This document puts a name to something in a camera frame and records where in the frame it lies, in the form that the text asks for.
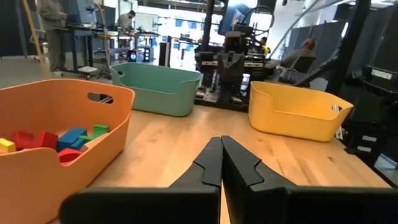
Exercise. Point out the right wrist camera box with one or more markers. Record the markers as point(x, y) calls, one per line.
point(234, 39)

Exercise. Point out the grey room divider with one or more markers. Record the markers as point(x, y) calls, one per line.
point(323, 37)

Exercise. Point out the black office chair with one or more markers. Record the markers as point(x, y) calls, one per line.
point(303, 63)

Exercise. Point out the black hanging monitor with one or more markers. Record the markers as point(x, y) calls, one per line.
point(230, 15)

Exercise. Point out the small pink block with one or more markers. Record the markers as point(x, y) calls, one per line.
point(93, 144)

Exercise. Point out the black room pillar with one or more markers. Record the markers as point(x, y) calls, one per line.
point(207, 25)

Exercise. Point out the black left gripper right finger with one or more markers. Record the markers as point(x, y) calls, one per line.
point(248, 193)

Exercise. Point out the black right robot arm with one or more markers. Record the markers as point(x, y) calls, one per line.
point(206, 60)

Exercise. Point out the teal plastic bin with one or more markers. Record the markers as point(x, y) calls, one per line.
point(161, 99)

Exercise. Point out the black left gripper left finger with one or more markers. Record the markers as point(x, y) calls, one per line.
point(192, 196)

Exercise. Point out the yellow block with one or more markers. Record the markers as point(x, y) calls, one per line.
point(6, 145)

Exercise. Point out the person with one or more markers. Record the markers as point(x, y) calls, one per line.
point(126, 20)
point(298, 53)
point(51, 31)
point(265, 48)

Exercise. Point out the yellow plastic bin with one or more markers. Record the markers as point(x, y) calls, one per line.
point(286, 124)

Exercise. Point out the black labelled equipment stand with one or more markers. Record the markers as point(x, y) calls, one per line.
point(373, 93)

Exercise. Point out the green block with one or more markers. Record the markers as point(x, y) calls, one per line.
point(101, 129)

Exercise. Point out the black background workbench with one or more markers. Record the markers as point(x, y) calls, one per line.
point(81, 31)

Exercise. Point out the orange plastic bin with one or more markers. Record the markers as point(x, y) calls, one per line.
point(31, 186)

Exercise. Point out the red arch block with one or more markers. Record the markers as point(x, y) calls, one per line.
point(46, 140)

